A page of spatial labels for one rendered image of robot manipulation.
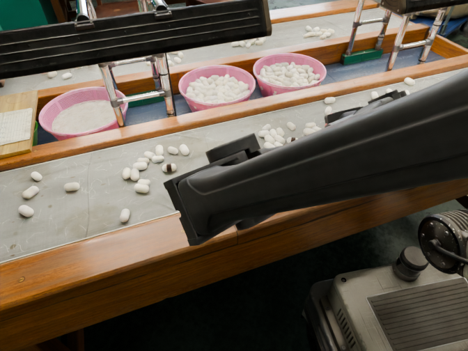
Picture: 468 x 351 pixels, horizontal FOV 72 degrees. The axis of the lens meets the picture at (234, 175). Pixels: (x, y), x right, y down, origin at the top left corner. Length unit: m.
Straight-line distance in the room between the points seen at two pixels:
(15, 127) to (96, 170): 0.30
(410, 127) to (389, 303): 0.86
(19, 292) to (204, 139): 0.57
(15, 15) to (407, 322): 3.40
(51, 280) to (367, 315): 0.75
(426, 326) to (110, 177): 0.90
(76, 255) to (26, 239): 0.15
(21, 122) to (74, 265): 0.56
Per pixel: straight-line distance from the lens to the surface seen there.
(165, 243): 0.69
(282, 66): 1.36
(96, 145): 0.98
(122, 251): 0.71
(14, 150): 1.04
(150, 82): 1.26
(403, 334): 0.99
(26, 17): 3.50
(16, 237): 0.86
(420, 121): 0.18
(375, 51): 1.63
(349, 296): 0.99
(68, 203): 0.88
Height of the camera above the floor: 1.33
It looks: 45 degrees down
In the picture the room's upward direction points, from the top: 1 degrees counter-clockwise
